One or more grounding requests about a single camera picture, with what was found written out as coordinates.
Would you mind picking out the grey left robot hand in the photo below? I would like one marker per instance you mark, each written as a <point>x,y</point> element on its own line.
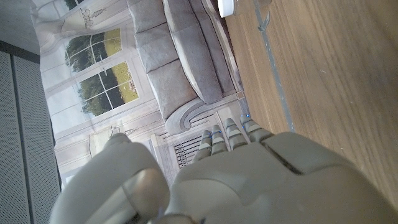
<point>264,186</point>

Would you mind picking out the clear bottle with white cap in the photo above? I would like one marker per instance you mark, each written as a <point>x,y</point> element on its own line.
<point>226,7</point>

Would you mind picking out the printed living room backdrop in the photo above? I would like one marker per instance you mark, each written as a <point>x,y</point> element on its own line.
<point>155,81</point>

